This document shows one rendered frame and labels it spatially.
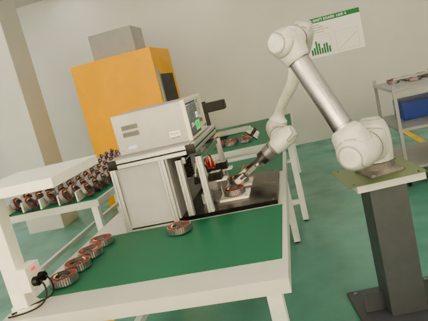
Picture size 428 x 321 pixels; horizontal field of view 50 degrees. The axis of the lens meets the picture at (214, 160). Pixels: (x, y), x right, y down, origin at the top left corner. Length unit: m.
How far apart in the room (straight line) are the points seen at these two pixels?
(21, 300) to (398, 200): 1.71
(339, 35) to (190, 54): 2.37
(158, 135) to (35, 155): 3.97
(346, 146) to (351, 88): 5.62
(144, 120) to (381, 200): 1.22
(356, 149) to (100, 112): 4.60
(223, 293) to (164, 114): 1.08
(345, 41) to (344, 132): 5.59
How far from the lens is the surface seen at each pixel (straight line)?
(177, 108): 2.29
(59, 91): 8.54
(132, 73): 6.08
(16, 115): 6.22
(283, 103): 2.58
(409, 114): 4.90
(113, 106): 6.19
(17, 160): 6.32
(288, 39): 2.18
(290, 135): 2.53
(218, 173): 2.36
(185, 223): 2.13
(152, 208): 2.29
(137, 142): 2.36
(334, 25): 7.68
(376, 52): 7.75
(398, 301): 2.60
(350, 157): 2.11
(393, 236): 2.45
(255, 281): 1.49
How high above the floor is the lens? 1.39
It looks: 10 degrees down
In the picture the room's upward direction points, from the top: 14 degrees counter-clockwise
